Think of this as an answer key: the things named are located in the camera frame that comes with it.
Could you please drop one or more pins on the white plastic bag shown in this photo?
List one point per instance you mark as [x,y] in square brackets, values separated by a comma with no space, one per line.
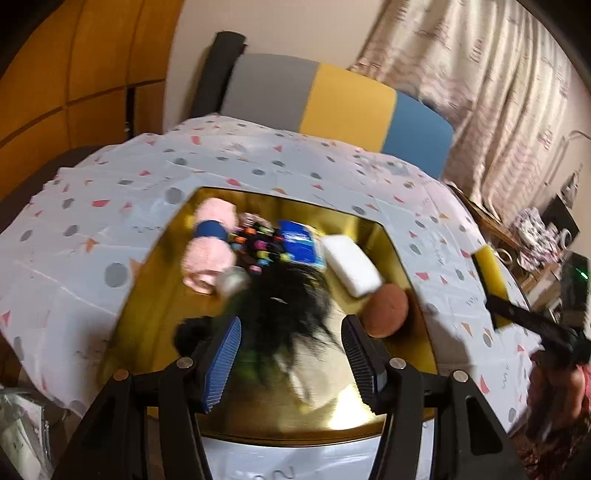
[23,434]

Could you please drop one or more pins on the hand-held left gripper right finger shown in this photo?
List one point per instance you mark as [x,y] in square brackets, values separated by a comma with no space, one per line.
[362,364]

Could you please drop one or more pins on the grey yellow blue chair backrest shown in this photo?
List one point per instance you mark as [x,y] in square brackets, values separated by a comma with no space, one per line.
[346,101]

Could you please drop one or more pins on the pile of printed clothes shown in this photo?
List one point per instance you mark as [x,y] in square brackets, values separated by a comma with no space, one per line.
[535,230]

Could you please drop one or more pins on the metal hanger rail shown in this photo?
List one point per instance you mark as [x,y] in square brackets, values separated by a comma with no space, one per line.
[570,138]

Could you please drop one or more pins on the gold metal tin box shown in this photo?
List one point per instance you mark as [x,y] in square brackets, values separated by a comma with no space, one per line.
[406,360]

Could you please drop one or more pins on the black wig with coloured beads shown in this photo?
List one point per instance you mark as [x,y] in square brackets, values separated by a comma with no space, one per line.
[281,300]

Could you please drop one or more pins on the person's right forearm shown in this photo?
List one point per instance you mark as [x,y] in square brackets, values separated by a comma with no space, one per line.
[563,443]

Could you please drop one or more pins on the yellow green sponge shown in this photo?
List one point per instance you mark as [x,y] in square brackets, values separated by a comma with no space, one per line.
[491,272]

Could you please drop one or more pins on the patterned white tablecloth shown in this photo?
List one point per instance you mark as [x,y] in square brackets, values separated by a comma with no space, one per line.
[92,221]

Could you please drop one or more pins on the beige cloth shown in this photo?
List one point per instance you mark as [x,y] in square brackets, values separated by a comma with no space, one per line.
[323,387]

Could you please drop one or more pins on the white soap bar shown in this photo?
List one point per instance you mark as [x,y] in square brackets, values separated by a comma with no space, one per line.
[351,265]

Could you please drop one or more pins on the brown round sponge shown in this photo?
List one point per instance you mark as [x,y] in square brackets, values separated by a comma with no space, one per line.
[387,309]

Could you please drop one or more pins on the pink towel blue band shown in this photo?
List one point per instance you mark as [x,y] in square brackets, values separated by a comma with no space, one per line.
[207,258]

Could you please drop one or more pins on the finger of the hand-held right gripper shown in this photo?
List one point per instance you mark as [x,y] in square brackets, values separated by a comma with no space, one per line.
[531,318]

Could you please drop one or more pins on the person's right hand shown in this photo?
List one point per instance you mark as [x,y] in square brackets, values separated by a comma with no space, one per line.
[565,387]

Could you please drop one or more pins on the orange wooden wardrobe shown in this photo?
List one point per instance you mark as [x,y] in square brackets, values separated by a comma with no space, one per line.
[69,69]

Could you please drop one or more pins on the beige patterned curtain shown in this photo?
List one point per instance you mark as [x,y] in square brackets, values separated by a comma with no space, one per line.
[485,92]

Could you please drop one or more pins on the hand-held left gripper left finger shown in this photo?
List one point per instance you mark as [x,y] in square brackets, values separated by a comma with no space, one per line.
[224,364]

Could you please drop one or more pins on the brown wooden furniture frame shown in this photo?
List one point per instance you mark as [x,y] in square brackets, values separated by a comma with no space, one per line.
[485,217]

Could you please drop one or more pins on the blue tissue packet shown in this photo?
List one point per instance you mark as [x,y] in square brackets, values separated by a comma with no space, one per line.
[300,240]

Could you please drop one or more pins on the dark green scrunchie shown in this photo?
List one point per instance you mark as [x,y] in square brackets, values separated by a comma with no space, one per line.
[253,364]

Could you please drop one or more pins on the black rolled mat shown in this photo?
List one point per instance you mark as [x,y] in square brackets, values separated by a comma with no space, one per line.
[217,74]

